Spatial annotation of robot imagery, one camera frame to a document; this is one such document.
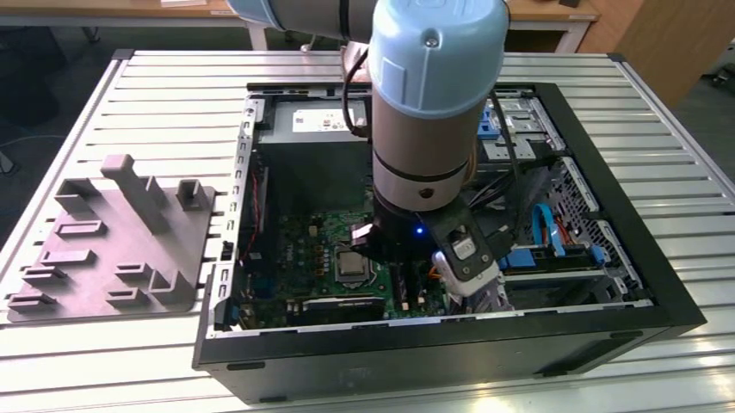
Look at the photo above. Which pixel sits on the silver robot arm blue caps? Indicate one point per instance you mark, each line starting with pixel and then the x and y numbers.
pixel 424 129

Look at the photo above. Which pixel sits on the silver CPU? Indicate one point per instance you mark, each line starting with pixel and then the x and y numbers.
pixel 351 263

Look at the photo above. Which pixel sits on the green motherboard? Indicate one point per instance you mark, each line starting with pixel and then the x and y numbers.
pixel 304 241

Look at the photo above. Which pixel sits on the black graphics card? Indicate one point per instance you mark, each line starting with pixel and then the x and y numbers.
pixel 339 307

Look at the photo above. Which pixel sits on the grey power supply unit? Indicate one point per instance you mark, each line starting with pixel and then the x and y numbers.
pixel 312 172

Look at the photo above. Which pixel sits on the hard disk in blue carrier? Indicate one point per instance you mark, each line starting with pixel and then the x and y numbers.
pixel 519 260

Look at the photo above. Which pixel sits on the metal disk bay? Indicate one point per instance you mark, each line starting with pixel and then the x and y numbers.
pixel 551 277

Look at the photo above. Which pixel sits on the blue plastic drive latch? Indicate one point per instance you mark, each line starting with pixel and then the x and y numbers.
pixel 487 129

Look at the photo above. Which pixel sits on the black open PC case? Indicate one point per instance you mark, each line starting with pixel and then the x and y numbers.
pixel 402 365

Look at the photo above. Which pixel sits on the metal drive cage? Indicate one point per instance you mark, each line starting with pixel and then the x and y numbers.
pixel 526 148

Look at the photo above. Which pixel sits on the grey parts rack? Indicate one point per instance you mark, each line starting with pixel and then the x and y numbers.
pixel 132 258

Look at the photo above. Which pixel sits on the brown wooden cabinet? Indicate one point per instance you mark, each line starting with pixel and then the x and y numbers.
pixel 666 43

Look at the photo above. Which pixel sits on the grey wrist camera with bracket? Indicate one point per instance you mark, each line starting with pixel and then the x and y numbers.
pixel 459 286

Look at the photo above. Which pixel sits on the wooden desk white frame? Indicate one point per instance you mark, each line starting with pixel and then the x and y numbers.
pixel 551 13

